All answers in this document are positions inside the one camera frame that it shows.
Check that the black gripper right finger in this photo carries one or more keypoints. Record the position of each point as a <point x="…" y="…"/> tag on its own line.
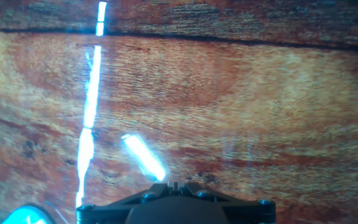
<point x="250" y="213"/>

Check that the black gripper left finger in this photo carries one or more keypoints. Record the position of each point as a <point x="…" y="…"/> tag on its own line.
<point x="104" y="213"/>

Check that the blue and white desk lamp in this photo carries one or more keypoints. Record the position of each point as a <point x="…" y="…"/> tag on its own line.
<point x="26" y="216"/>

